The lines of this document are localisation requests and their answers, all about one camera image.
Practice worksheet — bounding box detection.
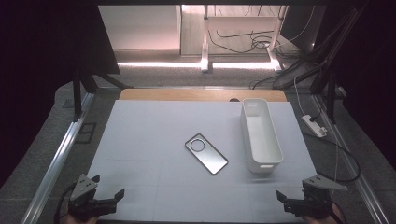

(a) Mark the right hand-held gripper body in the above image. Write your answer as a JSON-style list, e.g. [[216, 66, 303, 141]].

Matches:
[[283, 174, 349, 219]]

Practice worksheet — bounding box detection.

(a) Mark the person's right hand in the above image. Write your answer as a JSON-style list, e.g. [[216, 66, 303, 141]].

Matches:
[[300, 203, 342, 224]]

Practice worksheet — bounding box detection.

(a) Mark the person's left hand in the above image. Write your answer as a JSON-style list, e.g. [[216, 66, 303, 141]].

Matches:
[[64, 214, 99, 224]]

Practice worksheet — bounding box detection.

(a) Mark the black floor cable bundle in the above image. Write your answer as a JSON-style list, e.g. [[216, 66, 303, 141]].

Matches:
[[207, 29, 281, 54]]

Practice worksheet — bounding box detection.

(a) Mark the metal floor rail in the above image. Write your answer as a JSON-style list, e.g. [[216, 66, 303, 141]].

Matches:
[[20, 92, 96, 224], [312, 94, 383, 224]]

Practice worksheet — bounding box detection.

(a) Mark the black metal stand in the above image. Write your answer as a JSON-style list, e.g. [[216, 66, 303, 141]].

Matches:
[[311, 6, 368, 125], [69, 66, 134, 122]]

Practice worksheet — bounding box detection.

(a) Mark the black power cable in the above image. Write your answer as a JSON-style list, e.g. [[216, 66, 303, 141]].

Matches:
[[302, 110, 361, 184]]

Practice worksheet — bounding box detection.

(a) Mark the white table cover sheet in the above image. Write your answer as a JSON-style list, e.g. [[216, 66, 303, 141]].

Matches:
[[87, 99, 318, 223]]

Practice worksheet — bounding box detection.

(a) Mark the white power strip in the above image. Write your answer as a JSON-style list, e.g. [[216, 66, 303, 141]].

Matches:
[[301, 114, 329, 138]]

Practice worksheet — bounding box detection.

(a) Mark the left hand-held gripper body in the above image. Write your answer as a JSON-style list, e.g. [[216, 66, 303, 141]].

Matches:
[[68, 173, 119, 222]]

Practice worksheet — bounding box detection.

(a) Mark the white desk frame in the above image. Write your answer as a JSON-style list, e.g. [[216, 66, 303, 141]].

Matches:
[[200, 4, 283, 73]]

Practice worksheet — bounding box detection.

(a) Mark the thin white cable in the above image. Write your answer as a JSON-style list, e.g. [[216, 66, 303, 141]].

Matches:
[[293, 74, 309, 117]]

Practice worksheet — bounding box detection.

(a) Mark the white plastic bin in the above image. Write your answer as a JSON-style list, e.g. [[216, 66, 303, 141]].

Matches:
[[240, 97, 284, 175]]

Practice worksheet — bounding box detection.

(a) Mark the left hand-held gripper cable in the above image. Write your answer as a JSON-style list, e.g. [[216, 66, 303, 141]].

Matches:
[[53, 182, 78, 224]]

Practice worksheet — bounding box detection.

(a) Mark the black cable bundle by stand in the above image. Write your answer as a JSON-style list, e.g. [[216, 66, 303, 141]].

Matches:
[[248, 50, 328, 91]]

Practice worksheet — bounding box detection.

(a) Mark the dark floor socket panel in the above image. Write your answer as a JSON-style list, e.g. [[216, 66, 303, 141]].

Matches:
[[75, 122, 97, 145]]

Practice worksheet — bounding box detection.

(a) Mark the white cabinet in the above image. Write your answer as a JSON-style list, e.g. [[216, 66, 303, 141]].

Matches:
[[97, 5, 182, 54]]

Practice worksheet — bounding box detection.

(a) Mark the wooden table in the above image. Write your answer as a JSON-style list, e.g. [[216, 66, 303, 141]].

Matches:
[[119, 88, 288, 103]]

